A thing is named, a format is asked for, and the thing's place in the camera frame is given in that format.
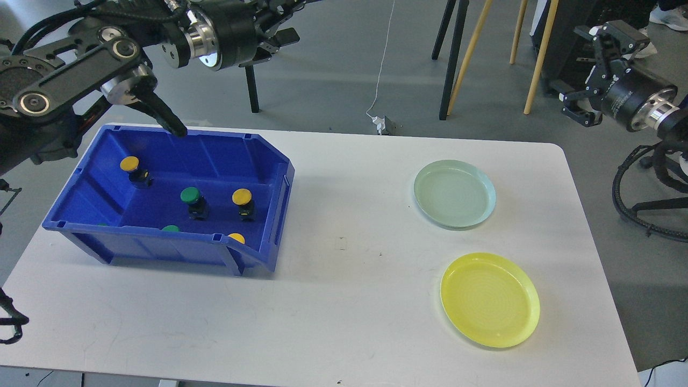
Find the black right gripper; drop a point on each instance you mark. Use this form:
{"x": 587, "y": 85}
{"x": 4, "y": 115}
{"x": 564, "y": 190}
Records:
{"x": 631, "y": 96}

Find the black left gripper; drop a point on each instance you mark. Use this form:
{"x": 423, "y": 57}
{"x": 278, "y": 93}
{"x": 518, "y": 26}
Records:
{"x": 236, "y": 42}

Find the yellow button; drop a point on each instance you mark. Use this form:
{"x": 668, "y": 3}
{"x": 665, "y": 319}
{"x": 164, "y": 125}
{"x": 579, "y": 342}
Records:
{"x": 137, "y": 175}
{"x": 243, "y": 199}

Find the green push button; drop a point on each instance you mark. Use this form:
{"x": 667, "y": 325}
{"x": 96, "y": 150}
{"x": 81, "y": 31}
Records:
{"x": 196, "y": 203}

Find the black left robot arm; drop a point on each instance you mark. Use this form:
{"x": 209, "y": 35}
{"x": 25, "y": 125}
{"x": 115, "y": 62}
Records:
{"x": 66, "y": 71}

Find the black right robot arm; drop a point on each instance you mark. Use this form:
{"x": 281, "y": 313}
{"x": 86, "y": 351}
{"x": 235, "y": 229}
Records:
{"x": 675, "y": 123}

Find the light green plate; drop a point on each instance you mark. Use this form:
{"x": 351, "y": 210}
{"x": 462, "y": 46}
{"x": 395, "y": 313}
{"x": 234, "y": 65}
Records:
{"x": 454, "y": 194}

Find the yellow button front corner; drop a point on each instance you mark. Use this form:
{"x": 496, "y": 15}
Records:
{"x": 238, "y": 237}

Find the yellow plate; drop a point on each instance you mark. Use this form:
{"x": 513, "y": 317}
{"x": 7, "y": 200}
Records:
{"x": 490, "y": 300}

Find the black computer tower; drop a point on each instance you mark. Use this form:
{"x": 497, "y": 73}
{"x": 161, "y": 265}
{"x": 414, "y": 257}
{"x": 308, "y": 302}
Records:
{"x": 569, "y": 57}

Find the black tripod leg left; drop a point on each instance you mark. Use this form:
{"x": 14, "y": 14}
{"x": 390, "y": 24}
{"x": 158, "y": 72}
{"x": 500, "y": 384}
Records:
{"x": 252, "y": 90}

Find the wooden easel legs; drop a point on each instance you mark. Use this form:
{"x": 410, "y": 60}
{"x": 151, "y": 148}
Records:
{"x": 541, "y": 54}

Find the white sneaker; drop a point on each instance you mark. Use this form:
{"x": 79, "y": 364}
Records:
{"x": 672, "y": 18}

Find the black tripod legs right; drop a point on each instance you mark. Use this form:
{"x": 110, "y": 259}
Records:
{"x": 457, "y": 11}

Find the blue plastic storage bin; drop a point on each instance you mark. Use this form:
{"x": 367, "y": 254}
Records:
{"x": 102, "y": 213}

